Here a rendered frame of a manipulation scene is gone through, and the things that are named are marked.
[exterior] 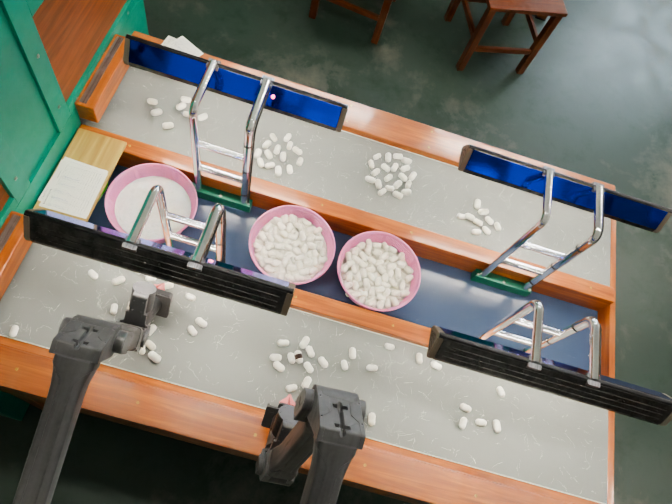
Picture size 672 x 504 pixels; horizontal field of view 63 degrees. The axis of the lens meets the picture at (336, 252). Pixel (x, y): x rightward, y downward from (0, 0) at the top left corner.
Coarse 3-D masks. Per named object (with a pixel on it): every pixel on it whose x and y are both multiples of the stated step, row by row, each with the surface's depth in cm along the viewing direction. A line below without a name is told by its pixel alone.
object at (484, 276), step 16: (544, 176) 153; (544, 192) 150; (544, 208) 148; (544, 224) 148; (592, 240) 149; (560, 256) 160; (576, 256) 159; (480, 272) 182; (544, 272) 170; (512, 288) 183; (528, 288) 181
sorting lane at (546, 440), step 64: (64, 256) 156; (0, 320) 146; (192, 320) 156; (256, 320) 159; (320, 320) 163; (192, 384) 149; (256, 384) 152; (320, 384) 155; (384, 384) 158; (448, 384) 162; (512, 384) 166; (448, 448) 154; (512, 448) 158; (576, 448) 161
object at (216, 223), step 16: (160, 192) 130; (144, 208) 126; (160, 208) 138; (144, 224) 125; (192, 224) 143; (208, 224) 127; (224, 224) 140; (128, 240) 122; (176, 240) 154; (192, 240) 154; (208, 240) 126; (224, 240) 148; (192, 256) 124; (224, 256) 158
